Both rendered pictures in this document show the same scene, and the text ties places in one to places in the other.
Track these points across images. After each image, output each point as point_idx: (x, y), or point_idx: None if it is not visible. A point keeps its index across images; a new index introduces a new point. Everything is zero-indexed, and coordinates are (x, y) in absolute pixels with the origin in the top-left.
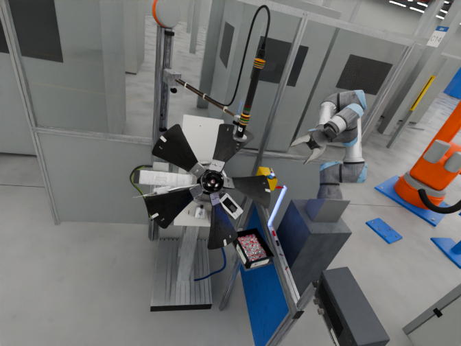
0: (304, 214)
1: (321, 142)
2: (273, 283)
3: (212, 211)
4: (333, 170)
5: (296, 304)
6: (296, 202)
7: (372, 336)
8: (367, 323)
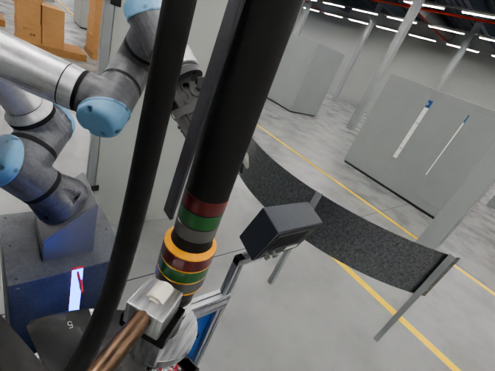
0: (71, 263)
1: None
2: None
3: None
4: (36, 157)
5: (224, 296)
6: (25, 274)
7: (312, 211)
8: (306, 210)
